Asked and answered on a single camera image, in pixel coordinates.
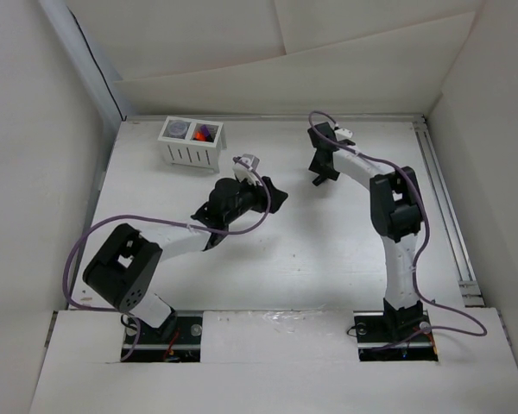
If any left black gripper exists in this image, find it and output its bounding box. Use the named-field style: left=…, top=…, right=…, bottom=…
left=224, top=174, right=285, bottom=225

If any purple highlighter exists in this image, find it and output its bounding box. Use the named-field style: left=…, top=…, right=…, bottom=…
left=196, top=125, right=213, bottom=142

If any clear jar of paper clips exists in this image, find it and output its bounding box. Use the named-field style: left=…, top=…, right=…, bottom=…
left=165, top=120, right=189, bottom=139

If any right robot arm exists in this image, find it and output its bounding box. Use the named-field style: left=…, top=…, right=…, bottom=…
left=307, top=122, right=424, bottom=342

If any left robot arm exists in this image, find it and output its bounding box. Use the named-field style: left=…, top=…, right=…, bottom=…
left=83, top=176, right=288, bottom=342

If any white two-compartment organizer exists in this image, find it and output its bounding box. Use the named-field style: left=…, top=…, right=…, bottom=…
left=157, top=116, right=227, bottom=173

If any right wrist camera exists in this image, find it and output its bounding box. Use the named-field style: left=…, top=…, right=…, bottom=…
left=334, top=127, right=353, bottom=141

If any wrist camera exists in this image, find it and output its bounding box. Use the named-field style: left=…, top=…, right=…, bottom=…
left=334, top=127, right=353, bottom=141
left=232, top=154, right=260, bottom=185

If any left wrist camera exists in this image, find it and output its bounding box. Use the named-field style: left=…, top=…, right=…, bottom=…
left=232, top=154, right=260, bottom=185

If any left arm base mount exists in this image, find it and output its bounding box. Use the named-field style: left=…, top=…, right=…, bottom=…
left=120, top=310, right=204, bottom=363

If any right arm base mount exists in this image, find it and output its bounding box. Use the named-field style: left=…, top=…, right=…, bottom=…
left=347, top=311, right=439, bottom=362

